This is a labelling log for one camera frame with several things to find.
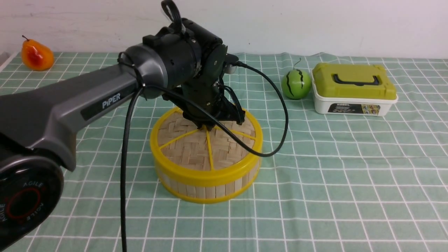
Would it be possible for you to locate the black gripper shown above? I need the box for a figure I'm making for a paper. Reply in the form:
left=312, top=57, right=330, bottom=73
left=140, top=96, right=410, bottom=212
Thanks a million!
left=171, top=73, right=245, bottom=131

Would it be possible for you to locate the yellow bamboo steamer lid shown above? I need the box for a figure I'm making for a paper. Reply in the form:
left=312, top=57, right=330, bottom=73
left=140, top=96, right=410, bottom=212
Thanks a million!
left=150, top=107, right=261, bottom=188

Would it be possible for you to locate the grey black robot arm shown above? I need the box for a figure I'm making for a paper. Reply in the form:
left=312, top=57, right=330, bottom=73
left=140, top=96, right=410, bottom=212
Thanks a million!
left=0, top=0, right=245, bottom=251

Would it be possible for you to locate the bamboo steamer base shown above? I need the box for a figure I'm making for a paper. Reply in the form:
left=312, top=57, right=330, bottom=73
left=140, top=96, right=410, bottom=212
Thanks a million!
left=155, top=159, right=261, bottom=204

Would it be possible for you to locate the green toy watermelon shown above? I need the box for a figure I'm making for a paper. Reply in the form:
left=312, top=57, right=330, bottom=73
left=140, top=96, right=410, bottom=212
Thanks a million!
left=281, top=58, right=312, bottom=99

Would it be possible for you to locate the green white lidded box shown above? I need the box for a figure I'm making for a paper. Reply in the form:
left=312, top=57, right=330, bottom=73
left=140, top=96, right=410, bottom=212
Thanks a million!
left=312, top=62, right=398, bottom=117

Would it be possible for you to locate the orange red toy pear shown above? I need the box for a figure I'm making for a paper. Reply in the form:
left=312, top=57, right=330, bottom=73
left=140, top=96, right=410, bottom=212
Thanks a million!
left=21, top=35, right=55, bottom=71

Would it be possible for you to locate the black cable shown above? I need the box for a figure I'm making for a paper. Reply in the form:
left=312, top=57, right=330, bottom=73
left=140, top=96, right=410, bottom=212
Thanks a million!
left=118, top=52, right=289, bottom=252

